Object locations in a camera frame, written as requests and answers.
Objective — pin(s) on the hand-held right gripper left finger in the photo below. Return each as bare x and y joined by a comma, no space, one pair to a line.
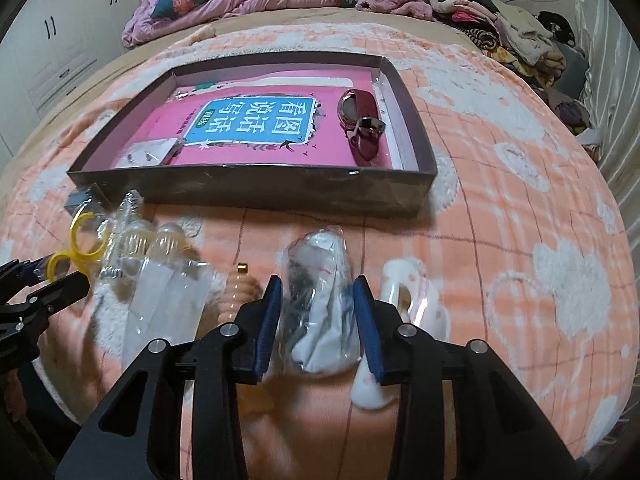
266,320

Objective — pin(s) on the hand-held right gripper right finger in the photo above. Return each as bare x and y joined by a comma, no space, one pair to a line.
367,320

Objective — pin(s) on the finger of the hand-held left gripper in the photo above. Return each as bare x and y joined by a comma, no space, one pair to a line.
55,292
25,271

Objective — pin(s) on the white floral hair claw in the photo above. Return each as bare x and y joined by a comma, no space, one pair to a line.
395,280

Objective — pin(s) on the clear bag with dark jewelry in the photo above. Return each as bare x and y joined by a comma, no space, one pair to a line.
320,310

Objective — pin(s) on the clear bag with white card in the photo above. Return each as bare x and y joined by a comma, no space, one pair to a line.
165,300

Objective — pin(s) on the dark cardboard box tray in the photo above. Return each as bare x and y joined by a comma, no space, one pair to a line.
250,185

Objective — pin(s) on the small clear bag with earrings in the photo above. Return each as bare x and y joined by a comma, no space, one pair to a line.
145,152

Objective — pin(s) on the dark red sunglasses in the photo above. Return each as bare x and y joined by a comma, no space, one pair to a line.
362,130

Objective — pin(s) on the pink and blue book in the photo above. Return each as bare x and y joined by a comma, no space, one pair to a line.
250,115

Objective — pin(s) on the white wardrobe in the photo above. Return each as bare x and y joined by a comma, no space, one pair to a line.
65,45

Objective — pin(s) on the small silver metal trinket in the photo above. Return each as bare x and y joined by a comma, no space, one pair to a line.
183,94

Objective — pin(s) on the pink quilt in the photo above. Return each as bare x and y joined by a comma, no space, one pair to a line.
225,10

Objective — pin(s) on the pink fluffy garment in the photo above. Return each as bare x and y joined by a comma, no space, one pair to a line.
395,6

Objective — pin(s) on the pile of mixed clothes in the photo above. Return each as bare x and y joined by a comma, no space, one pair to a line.
520,35

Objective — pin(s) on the cream curtain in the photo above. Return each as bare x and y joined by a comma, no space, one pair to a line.
610,85

